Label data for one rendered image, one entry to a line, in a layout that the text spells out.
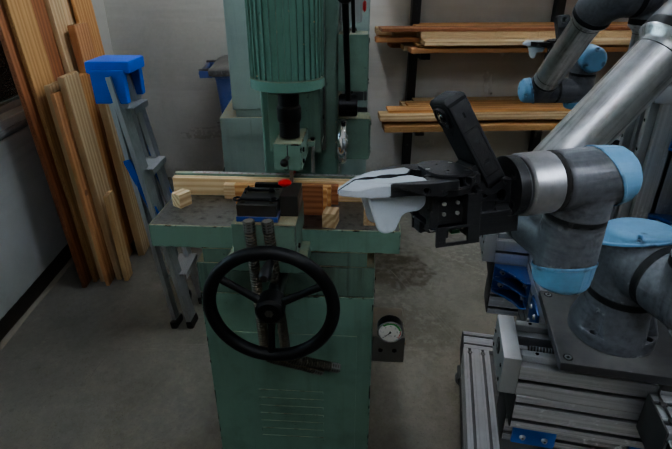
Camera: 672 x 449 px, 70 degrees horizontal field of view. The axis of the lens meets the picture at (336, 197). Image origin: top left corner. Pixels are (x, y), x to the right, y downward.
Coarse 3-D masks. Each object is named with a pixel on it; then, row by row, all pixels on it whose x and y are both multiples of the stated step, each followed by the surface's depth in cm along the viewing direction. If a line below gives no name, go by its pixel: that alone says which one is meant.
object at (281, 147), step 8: (304, 128) 129; (304, 136) 123; (280, 144) 117; (288, 144) 117; (296, 144) 117; (304, 144) 123; (280, 152) 118; (288, 152) 118; (296, 152) 118; (304, 152) 123; (280, 160) 119; (288, 160) 118; (296, 160) 118; (304, 160) 120; (280, 168) 120; (288, 168) 119; (296, 168) 119
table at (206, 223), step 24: (168, 216) 119; (192, 216) 119; (216, 216) 119; (312, 216) 119; (360, 216) 119; (168, 240) 117; (192, 240) 116; (216, 240) 116; (312, 240) 114; (336, 240) 114; (360, 240) 113; (384, 240) 113; (288, 264) 106
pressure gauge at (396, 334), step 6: (384, 318) 117; (390, 318) 116; (396, 318) 117; (378, 324) 117; (384, 324) 115; (390, 324) 115; (396, 324) 115; (378, 330) 116; (384, 330) 116; (390, 330) 116; (396, 330) 116; (402, 330) 116; (378, 336) 117; (384, 336) 117; (390, 336) 117; (396, 336) 117; (390, 342) 117
